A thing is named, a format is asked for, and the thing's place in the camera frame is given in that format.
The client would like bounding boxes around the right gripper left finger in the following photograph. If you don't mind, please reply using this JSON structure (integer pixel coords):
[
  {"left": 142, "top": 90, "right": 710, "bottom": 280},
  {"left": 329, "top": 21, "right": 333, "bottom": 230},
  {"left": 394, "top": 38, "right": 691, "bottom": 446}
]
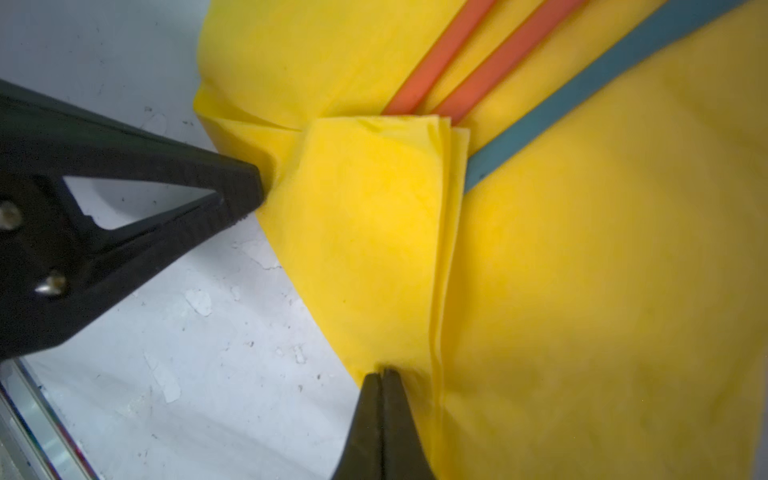
[{"left": 332, "top": 373, "right": 384, "bottom": 480}]

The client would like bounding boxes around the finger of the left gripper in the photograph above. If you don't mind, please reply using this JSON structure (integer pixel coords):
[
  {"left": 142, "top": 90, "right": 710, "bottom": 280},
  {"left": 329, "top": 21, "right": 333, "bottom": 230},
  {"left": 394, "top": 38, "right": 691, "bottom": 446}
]
[{"left": 1, "top": 82, "right": 265, "bottom": 360}]

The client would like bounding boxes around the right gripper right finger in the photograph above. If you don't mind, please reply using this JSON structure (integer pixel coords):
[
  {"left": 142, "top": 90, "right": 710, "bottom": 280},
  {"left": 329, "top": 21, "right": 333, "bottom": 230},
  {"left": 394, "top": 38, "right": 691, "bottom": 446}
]
[{"left": 381, "top": 369, "right": 435, "bottom": 480}]

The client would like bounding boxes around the yellow paper napkin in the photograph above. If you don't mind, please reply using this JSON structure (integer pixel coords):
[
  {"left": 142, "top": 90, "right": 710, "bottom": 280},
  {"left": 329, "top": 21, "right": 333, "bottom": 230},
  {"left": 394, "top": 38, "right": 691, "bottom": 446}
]
[{"left": 194, "top": 1, "right": 767, "bottom": 479}]

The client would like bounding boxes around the orange plastic fork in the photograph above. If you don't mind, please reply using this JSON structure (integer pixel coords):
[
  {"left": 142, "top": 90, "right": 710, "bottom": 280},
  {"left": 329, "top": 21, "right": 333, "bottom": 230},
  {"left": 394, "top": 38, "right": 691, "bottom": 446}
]
[{"left": 382, "top": 0, "right": 496, "bottom": 116}]

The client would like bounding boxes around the orange plastic spoon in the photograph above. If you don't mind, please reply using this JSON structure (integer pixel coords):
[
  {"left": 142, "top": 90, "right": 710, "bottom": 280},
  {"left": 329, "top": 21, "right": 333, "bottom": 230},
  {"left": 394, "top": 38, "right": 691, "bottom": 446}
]
[{"left": 431, "top": 0, "right": 585, "bottom": 124}]

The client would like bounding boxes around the teal plastic knife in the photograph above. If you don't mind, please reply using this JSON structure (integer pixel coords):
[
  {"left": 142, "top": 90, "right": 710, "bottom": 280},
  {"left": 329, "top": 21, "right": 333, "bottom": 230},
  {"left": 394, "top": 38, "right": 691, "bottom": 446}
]
[{"left": 464, "top": 0, "right": 743, "bottom": 192}]

